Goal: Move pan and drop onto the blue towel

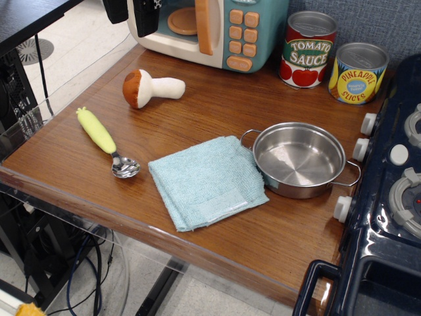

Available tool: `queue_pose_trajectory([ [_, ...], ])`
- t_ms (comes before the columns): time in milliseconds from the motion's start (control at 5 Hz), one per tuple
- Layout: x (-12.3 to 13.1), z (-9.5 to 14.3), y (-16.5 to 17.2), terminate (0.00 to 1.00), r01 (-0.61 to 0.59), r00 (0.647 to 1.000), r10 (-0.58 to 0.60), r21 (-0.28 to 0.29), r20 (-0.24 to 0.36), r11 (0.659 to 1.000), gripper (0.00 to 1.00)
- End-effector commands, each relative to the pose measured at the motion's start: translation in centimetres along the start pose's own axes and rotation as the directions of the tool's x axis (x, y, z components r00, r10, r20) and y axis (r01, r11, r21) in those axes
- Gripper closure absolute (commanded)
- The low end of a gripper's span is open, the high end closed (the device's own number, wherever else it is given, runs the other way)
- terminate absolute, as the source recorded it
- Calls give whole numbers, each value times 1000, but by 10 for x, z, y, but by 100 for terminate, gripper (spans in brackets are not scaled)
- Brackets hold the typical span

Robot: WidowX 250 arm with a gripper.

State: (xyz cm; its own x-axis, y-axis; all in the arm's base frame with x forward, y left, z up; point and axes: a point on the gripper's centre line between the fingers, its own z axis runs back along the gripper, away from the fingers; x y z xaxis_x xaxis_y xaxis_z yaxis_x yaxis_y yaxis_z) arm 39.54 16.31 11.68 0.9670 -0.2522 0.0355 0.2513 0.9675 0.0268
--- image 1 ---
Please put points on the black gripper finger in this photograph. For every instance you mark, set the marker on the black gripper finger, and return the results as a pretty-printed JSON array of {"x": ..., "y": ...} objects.
[
  {"x": 117, "y": 10},
  {"x": 146, "y": 16}
]

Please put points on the stainless steel pan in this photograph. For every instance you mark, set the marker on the stainless steel pan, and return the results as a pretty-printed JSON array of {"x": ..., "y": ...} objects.
[{"x": 300, "y": 160}]

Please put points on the light blue folded towel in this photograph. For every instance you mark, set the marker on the light blue folded towel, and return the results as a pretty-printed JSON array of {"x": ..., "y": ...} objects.
[{"x": 208, "y": 182}]

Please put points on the plush brown mushroom toy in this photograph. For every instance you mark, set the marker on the plush brown mushroom toy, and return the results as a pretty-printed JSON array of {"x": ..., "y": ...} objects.
[{"x": 139, "y": 88}]

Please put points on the black desk at left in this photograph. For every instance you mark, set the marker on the black desk at left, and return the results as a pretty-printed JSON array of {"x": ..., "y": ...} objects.
[{"x": 20, "y": 20}]

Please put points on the teal toy microwave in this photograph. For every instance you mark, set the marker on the teal toy microwave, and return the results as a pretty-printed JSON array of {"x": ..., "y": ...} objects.
[{"x": 233, "y": 35}]

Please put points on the tomato sauce can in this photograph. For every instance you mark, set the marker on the tomato sauce can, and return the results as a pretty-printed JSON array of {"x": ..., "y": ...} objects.
[{"x": 309, "y": 39}]

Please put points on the pineapple slices can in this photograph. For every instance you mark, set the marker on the pineapple slices can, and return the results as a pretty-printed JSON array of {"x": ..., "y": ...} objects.
[{"x": 358, "y": 72}]

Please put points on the white stove knob top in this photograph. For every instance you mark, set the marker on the white stove knob top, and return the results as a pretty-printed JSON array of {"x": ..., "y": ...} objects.
[{"x": 368, "y": 123}]

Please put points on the white stove knob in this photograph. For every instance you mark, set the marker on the white stove knob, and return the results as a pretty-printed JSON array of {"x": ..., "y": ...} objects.
[
  {"x": 368, "y": 123},
  {"x": 342, "y": 208},
  {"x": 360, "y": 149}
]

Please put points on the white stove knob middle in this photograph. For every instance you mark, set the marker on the white stove knob middle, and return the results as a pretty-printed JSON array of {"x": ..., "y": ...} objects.
[{"x": 360, "y": 149}]

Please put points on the white stove knob bottom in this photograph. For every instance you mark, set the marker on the white stove knob bottom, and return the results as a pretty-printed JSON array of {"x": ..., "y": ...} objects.
[{"x": 342, "y": 208}]

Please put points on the yellow sponge at corner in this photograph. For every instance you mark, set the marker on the yellow sponge at corner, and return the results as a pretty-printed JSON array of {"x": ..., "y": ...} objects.
[{"x": 29, "y": 309}]

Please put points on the dark blue toy stove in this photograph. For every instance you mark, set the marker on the dark blue toy stove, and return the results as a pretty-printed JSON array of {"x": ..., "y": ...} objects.
[{"x": 379, "y": 269}]

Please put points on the spoon with yellow handle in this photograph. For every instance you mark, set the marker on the spoon with yellow handle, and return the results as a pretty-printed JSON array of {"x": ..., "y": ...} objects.
[{"x": 122, "y": 167}]

